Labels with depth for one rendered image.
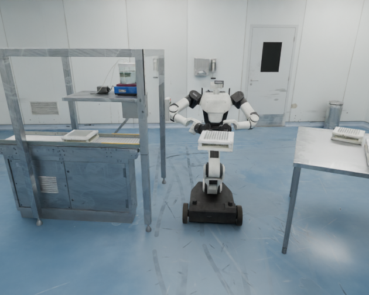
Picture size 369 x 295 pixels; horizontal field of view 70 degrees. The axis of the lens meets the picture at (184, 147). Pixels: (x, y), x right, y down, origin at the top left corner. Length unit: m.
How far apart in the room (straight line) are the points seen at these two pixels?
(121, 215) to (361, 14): 6.07
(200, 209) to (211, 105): 1.00
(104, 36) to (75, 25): 0.57
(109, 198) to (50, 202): 0.62
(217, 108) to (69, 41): 4.19
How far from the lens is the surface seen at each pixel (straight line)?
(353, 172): 2.17
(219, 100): 2.46
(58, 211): 3.01
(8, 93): 2.63
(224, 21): 5.89
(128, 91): 2.30
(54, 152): 2.65
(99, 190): 2.70
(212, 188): 2.72
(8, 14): 6.54
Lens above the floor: 1.64
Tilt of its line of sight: 20 degrees down
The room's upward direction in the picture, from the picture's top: straight up
